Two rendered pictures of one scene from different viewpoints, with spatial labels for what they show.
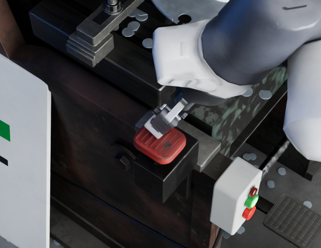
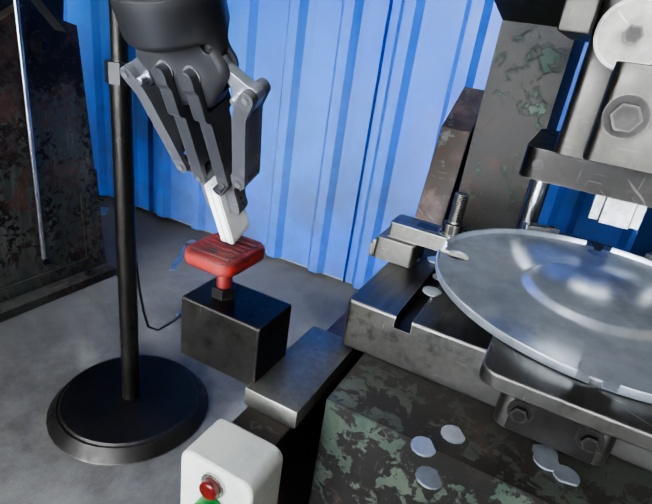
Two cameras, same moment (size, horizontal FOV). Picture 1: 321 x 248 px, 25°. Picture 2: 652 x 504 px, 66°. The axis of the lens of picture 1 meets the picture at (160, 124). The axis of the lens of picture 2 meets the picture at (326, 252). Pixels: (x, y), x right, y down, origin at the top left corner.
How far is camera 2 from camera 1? 1.00 m
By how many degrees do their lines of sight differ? 63
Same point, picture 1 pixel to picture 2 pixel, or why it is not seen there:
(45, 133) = not seen: hidden behind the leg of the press
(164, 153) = (197, 247)
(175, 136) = (229, 255)
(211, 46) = not seen: outside the picture
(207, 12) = (487, 273)
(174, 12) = (464, 248)
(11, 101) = not seen: hidden behind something
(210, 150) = (278, 398)
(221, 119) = (351, 418)
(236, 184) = (216, 444)
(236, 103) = (397, 444)
